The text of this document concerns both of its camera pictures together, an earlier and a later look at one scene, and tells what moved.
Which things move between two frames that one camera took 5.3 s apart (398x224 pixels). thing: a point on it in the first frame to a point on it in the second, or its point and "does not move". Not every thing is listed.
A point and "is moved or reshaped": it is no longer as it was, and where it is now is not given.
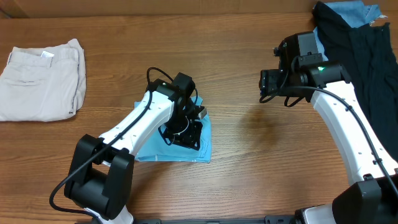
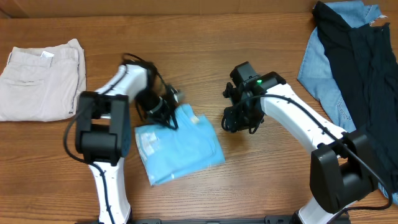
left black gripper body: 180,130 to 155,109
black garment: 366,56 does not move
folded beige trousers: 45,84 does not move
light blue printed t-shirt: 155,149 is moved or reshaped
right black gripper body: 274,83 to 245,117
